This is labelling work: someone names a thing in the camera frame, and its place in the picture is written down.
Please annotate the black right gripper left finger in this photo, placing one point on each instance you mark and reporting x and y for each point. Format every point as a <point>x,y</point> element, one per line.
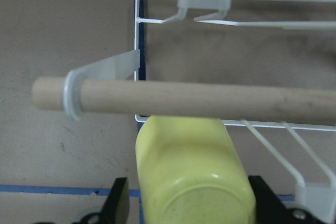
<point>117,205</point>

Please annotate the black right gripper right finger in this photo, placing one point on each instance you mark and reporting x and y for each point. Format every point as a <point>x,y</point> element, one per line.
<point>269,207</point>

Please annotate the yellow plastic cup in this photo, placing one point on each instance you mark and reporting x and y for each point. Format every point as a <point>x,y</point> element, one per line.
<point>189,172</point>

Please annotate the white wire cup rack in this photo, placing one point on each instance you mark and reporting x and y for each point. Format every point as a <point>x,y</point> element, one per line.
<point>103,86</point>

